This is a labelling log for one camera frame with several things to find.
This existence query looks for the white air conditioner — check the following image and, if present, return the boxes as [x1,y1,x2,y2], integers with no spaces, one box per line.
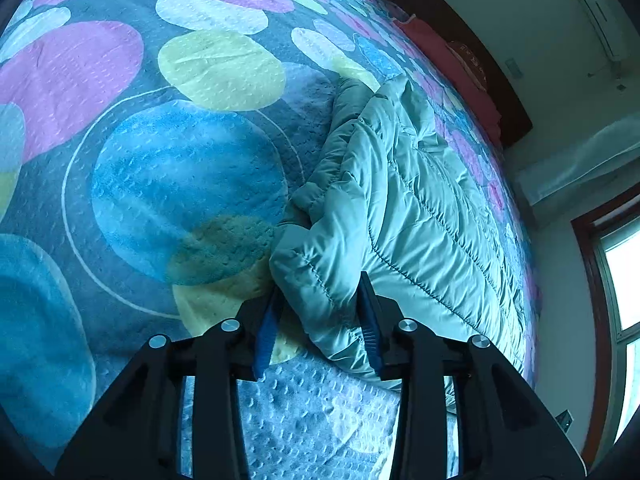
[560,0,632,61]

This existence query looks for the dark wooden headboard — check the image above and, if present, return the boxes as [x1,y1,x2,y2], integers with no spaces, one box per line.
[382,0,534,149]

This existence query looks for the red pillow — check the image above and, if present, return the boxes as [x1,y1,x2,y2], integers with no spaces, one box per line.
[395,15,503,143]

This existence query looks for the circle-patterned bedspread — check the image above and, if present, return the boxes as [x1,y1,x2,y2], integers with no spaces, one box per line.
[0,0,545,480]

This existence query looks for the pale green curtain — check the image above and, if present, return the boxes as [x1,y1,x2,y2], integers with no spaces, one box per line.
[516,114,640,207]

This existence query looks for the small brown cushion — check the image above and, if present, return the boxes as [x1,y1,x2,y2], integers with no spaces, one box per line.
[446,40,489,91]

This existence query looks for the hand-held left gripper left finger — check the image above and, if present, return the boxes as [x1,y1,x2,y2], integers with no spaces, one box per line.
[54,292,283,480]

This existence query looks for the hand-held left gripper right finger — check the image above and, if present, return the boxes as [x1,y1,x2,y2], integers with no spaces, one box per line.
[357,271,588,480]

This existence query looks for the light green quilted down jacket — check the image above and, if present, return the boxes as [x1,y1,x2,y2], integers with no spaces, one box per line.
[269,74,532,417]

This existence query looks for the large brown-framed window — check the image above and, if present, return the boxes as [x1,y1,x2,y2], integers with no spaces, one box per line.
[571,194,640,463]

